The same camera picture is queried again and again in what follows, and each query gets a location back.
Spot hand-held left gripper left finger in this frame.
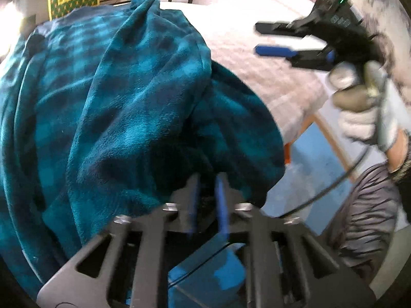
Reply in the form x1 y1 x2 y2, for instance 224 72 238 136
36 172 203 308

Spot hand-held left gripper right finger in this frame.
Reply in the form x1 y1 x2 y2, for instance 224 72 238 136
215 172 376 308

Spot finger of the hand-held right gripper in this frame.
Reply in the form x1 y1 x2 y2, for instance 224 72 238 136
255 45 336 72
255 14 325 37

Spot teal plaid fleece jacket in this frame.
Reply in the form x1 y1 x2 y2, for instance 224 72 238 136
0 0 286 302

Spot person's right forearm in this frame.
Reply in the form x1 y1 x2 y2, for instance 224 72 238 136
385 128 411 175

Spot person's right hand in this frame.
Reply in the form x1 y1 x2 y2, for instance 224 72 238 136
328 61 400 151

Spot beige checked bed blanket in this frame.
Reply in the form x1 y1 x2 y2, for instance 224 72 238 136
159 2 330 142

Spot person's striped clothing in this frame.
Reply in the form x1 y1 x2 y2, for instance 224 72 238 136
329 162 403 278

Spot black cable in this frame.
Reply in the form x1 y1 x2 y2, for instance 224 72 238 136
167 138 373 291

